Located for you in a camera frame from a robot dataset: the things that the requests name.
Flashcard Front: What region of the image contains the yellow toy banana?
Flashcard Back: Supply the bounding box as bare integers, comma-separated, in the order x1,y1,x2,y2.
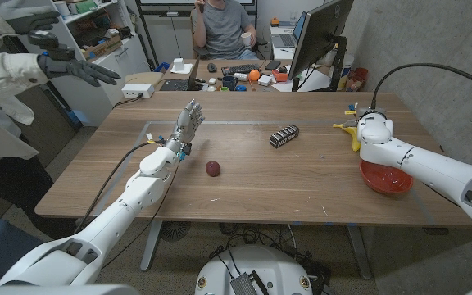
333,122,362,153

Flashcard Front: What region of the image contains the dark red toy ball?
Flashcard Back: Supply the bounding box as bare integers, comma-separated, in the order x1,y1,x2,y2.
205,160,222,178

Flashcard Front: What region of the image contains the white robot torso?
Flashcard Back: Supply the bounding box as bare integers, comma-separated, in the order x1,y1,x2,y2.
0,284,141,295

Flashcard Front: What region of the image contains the black laptop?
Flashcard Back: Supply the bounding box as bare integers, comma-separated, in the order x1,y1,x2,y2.
159,61,201,92

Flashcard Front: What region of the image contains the black framed whiteboard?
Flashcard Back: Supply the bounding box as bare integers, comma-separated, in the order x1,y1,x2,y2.
135,0,258,16

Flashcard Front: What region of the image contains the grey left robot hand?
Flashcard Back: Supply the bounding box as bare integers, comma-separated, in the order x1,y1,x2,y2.
170,98,207,145

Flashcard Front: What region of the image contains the black keyboard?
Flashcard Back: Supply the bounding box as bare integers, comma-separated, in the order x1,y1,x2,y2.
220,63,261,76

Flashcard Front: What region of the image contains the black computer monitor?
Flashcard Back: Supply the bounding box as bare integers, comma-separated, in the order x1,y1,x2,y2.
288,0,355,92

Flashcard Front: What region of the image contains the grey table leg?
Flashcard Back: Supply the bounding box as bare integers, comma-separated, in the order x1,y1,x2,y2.
140,220,163,272
346,225,373,280

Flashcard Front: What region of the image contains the black wrist tracker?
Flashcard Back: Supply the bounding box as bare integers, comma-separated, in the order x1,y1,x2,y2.
28,29,76,62

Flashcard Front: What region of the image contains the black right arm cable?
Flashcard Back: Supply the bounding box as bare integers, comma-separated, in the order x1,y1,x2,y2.
370,62,472,111

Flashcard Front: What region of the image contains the standing person beige jacket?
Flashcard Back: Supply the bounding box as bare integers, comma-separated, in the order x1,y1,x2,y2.
0,0,121,241

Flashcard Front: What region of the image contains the cardboard box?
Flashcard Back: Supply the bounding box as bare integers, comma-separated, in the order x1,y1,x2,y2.
80,34,124,61

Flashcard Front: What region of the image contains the white power box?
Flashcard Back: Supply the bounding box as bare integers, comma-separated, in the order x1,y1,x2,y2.
121,83,156,99

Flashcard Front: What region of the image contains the beige padded envelope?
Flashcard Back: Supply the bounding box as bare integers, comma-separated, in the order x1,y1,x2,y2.
125,71,164,87

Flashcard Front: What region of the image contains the black printed box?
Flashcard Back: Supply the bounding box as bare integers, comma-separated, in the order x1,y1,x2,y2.
268,124,301,149

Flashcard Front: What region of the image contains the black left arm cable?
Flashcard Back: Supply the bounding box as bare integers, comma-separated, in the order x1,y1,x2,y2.
73,138,167,235

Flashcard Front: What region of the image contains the dark blue mug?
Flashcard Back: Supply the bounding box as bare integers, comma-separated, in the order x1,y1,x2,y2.
221,75,238,92

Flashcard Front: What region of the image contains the red bowl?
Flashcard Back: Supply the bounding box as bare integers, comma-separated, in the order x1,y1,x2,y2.
359,159,415,196

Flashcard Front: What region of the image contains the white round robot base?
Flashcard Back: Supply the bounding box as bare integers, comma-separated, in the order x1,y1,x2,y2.
194,244,314,295

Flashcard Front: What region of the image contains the white shelf cabinet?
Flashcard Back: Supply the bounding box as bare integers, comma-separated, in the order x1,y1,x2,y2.
18,0,151,127

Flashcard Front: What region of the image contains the seated person grey t-shirt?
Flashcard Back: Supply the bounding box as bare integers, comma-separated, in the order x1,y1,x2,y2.
189,0,258,61

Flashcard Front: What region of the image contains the red bin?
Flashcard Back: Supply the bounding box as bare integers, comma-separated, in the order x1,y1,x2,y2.
346,67,370,92

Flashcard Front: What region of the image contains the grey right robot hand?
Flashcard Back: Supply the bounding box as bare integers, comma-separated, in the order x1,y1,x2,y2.
341,107,369,129

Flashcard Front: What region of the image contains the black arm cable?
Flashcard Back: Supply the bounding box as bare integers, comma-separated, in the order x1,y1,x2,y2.
73,138,167,235
370,62,472,111

